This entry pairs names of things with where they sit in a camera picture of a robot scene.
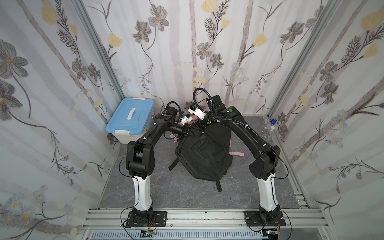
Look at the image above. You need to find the pink backpack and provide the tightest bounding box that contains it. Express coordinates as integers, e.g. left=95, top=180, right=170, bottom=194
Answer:
left=167, top=115, right=245, bottom=157

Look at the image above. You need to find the black backpack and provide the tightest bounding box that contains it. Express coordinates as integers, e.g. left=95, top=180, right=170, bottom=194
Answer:
left=169, top=124, right=233, bottom=192

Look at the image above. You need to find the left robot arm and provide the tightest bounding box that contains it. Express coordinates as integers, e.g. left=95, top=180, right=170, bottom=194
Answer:
left=126, top=109, right=185, bottom=226

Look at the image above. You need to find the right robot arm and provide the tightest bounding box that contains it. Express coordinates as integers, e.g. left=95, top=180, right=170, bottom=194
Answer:
left=208, top=107, right=281, bottom=225

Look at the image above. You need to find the white box with blue lid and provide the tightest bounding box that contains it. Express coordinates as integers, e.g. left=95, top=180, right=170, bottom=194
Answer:
left=105, top=98, right=155, bottom=144

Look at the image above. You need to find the clear bottle with blue cap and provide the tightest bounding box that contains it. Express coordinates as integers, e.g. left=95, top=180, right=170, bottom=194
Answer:
left=262, top=116, right=277, bottom=141

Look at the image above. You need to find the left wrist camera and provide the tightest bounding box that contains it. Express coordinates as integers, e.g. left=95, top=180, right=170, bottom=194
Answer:
left=166, top=101, right=194, bottom=126

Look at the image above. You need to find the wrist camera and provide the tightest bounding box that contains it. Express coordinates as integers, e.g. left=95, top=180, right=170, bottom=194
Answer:
left=166, top=101, right=194, bottom=126
left=188, top=88, right=226, bottom=120

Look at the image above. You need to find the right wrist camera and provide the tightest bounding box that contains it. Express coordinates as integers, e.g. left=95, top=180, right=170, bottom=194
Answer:
left=188, top=88, right=226, bottom=120

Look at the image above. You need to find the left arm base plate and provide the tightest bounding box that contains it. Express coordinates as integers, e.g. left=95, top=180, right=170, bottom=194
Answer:
left=123, top=211, right=168, bottom=228

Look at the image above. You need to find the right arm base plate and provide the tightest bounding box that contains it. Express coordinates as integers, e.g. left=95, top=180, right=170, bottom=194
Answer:
left=244, top=209, right=287, bottom=227

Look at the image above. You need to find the aluminium frame rail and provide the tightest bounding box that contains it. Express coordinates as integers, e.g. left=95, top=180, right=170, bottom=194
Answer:
left=81, top=208, right=335, bottom=240

